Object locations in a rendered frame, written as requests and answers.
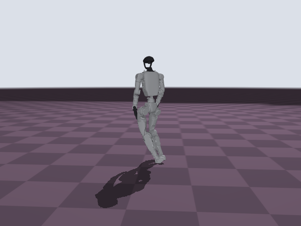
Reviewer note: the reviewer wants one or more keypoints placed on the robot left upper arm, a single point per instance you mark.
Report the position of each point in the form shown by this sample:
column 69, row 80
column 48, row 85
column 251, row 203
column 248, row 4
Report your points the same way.
column 138, row 78

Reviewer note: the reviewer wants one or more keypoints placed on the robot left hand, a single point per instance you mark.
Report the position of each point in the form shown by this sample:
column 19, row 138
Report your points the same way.
column 135, row 111

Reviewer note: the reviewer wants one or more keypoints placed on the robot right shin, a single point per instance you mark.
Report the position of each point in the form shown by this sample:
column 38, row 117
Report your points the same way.
column 157, row 144

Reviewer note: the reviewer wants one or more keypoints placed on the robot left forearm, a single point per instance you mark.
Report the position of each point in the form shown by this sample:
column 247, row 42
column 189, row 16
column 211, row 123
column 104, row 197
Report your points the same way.
column 135, row 100

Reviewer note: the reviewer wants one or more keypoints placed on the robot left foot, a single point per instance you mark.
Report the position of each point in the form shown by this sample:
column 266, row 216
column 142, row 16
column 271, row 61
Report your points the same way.
column 159, row 160

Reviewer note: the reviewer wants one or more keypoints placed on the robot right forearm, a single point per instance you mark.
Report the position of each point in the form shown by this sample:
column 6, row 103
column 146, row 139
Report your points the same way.
column 159, row 97

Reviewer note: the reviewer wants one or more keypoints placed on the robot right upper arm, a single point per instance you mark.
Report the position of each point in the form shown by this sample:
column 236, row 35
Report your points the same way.
column 161, row 83

